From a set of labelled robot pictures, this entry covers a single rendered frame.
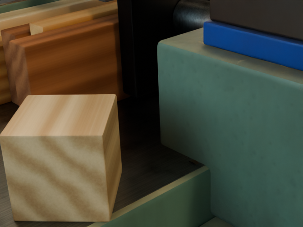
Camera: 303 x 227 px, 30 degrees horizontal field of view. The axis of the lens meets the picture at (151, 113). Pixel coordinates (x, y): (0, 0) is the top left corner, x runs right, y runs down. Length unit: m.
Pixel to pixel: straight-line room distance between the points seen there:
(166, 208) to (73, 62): 0.11
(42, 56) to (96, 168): 0.11
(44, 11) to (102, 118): 0.18
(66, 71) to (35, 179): 0.11
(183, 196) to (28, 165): 0.08
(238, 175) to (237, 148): 0.01
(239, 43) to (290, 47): 0.03
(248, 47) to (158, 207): 0.09
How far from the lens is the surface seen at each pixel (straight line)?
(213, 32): 0.28
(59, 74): 0.34
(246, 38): 0.26
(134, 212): 0.26
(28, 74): 0.33
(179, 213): 0.29
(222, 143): 0.28
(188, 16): 0.36
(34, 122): 0.25
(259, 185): 0.27
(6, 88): 0.39
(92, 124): 0.24
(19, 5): 0.42
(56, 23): 0.35
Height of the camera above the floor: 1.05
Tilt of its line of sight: 24 degrees down
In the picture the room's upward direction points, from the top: 3 degrees counter-clockwise
